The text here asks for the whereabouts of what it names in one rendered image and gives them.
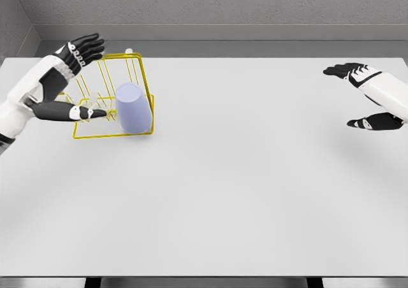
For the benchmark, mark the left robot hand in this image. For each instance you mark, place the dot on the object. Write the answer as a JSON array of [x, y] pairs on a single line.
[[35, 81]]

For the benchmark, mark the lavender cup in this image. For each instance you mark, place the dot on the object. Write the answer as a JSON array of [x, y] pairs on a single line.
[[132, 109]]

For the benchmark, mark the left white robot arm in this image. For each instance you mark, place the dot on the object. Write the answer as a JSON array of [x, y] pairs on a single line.
[[8, 125]]

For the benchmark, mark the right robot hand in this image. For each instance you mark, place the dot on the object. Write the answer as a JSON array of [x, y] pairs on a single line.
[[387, 89]]

